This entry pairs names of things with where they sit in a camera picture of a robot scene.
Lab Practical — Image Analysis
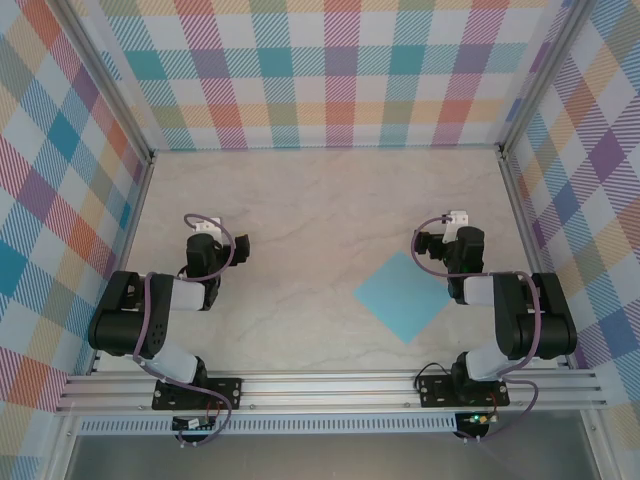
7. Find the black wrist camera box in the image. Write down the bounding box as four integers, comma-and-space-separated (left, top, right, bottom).
233, 233, 253, 265
416, 230, 445, 262

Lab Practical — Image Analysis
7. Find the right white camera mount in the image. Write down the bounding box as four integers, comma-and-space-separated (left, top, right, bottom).
446, 210, 471, 241

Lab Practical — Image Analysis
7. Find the thin black cable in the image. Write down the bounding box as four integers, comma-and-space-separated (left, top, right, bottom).
413, 363, 454, 390

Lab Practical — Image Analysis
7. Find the left black wrist camera box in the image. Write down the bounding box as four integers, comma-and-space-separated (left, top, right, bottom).
233, 233, 253, 265

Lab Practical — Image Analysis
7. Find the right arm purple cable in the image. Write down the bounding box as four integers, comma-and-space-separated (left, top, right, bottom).
410, 215, 540, 444

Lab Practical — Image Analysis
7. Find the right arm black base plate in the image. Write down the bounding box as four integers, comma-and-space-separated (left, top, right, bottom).
417, 375, 510, 409

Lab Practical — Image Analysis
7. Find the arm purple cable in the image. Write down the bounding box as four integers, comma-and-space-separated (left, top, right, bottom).
132, 213, 236, 448
410, 215, 540, 444

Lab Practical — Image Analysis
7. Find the aluminium frame post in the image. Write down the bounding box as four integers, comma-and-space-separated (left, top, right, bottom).
499, 0, 601, 160
47, 0, 157, 165

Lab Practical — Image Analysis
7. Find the controller board with green light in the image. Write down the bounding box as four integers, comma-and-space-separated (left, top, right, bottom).
457, 411, 496, 427

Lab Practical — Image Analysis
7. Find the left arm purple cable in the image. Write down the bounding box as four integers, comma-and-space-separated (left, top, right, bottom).
132, 213, 236, 448

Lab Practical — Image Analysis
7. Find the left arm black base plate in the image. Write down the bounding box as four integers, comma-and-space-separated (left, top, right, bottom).
151, 377, 244, 412

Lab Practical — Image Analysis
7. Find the light blue paper sheet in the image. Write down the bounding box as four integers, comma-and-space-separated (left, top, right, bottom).
352, 250, 451, 345

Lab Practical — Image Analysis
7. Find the grey metal sheet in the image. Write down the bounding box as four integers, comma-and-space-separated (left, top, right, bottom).
64, 432, 601, 480

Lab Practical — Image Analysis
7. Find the black controller board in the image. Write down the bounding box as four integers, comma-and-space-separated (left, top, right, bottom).
171, 414, 216, 432

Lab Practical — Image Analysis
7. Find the long aluminium mounting rail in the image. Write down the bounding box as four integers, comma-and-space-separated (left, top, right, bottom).
54, 370, 609, 415

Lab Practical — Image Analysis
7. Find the slotted grey cable duct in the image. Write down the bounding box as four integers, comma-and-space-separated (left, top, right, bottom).
77, 413, 459, 435

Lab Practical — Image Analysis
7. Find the aluminium table edge rail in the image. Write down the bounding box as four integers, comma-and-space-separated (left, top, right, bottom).
85, 154, 157, 376
498, 147, 572, 371

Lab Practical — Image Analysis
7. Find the right black wrist camera box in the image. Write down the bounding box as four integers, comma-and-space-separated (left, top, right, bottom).
416, 230, 445, 262

